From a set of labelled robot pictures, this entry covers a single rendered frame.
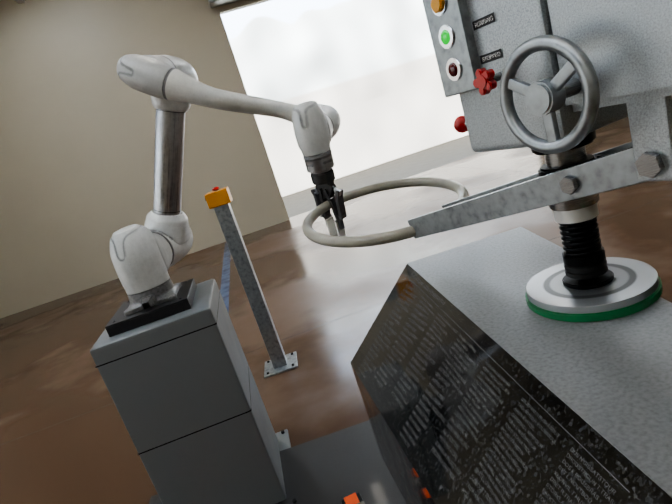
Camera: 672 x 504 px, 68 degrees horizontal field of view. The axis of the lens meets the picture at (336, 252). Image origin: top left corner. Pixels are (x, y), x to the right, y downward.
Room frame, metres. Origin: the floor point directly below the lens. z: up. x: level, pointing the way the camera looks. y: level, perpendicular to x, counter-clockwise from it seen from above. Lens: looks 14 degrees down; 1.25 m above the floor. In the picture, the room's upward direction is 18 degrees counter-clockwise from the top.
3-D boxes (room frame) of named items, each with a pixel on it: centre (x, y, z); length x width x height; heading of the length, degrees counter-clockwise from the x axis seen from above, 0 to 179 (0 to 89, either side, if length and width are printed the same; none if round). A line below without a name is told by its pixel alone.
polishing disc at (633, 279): (0.81, -0.42, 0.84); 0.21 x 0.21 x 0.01
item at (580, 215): (0.81, -0.42, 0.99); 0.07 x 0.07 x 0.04
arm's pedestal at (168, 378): (1.72, 0.67, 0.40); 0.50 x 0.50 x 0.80; 7
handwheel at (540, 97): (0.66, -0.35, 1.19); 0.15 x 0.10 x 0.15; 22
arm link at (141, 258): (1.73, 0.67, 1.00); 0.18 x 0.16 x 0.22; 165
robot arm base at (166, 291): (1.70, 0.67, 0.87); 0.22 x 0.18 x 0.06; 7
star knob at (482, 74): (0.76, -0.30, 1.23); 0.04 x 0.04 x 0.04; 22
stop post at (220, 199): (2.69, 0.51, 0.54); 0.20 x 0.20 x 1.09; 3
